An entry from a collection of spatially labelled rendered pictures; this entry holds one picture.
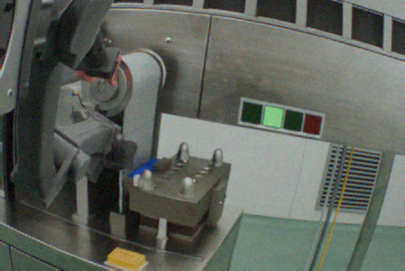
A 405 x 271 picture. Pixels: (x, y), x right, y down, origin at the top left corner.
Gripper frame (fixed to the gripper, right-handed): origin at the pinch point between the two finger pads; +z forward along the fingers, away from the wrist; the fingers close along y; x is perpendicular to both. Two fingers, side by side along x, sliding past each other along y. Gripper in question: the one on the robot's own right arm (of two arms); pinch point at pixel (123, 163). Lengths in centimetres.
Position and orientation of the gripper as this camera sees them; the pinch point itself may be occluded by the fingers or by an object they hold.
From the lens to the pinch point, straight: 142.8
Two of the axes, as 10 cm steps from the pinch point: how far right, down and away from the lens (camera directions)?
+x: 2.3, -9.2, 3.3
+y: 9.6, 1.7, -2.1
